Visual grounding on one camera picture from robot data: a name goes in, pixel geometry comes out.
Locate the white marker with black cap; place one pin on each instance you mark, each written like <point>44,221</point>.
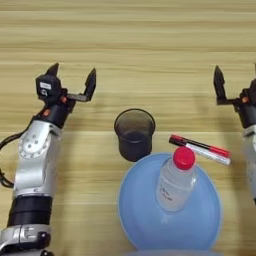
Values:
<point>206,154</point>

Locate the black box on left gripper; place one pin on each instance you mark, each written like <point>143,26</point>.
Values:
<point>48,88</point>

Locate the black mesh cup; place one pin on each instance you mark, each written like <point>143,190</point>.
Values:
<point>133,146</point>

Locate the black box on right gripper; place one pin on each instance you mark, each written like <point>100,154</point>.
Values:
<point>252,88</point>

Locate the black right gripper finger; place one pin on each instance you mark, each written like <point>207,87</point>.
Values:
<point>255,70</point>
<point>219,85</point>

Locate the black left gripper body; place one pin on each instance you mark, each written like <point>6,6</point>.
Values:
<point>55,113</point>

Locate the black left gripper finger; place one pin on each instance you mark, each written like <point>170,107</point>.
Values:
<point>90,83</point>
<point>54,70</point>

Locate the clear bottle with red cap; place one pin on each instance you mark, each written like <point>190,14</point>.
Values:
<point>173,190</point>

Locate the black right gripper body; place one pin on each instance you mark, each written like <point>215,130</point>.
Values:
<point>248,113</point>

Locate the blue round plate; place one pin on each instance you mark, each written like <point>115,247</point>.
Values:
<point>200,220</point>

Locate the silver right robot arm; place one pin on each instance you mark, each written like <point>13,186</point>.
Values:
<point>250,150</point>

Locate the black pen with red ends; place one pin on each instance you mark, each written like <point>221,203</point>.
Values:
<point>220,151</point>

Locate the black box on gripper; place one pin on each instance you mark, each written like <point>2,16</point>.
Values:
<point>48,88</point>
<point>252,88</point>

